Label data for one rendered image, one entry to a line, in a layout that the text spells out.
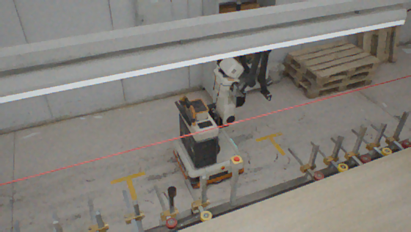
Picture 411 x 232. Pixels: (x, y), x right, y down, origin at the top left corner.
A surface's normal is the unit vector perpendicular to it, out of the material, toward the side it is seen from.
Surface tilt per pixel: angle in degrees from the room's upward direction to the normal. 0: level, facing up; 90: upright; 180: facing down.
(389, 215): 0
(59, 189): 0
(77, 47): 90
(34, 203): 0
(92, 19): 90
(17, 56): 90
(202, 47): 61
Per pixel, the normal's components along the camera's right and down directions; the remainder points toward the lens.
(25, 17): 0.39, 0.57
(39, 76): 0.35, 0.11
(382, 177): 0.01, -0.79
